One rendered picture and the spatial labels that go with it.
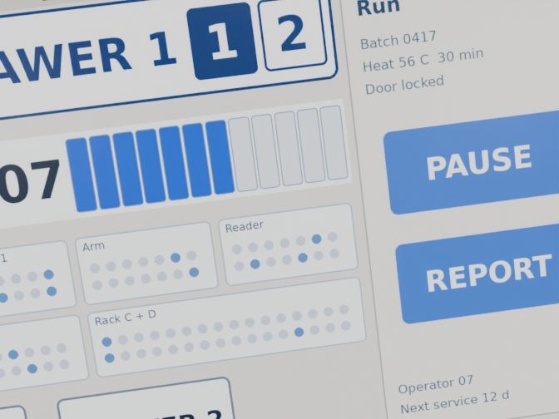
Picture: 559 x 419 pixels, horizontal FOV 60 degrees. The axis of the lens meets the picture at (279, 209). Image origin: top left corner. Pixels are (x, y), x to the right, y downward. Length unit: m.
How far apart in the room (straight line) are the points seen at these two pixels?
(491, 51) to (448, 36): 0.02
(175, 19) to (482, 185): 0.18
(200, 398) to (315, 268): 0.09
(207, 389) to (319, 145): 0.14
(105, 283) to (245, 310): 0.08
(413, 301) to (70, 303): 0.18
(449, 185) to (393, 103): 0.05
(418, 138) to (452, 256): 0.07
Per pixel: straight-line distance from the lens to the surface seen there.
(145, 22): 0.27
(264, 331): 0.27
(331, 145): 0.26
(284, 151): 0.26
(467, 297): 0.29
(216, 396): 0.28
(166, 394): 0.29
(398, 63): 0.27
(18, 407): 0.31
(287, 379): 0.28
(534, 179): 0.29
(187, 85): 0.26
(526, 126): 0.29
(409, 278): 0.27
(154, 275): 0.27
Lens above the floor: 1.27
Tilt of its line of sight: 45 degrees down
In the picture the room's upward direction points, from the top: 6 degrees counter-clockwise
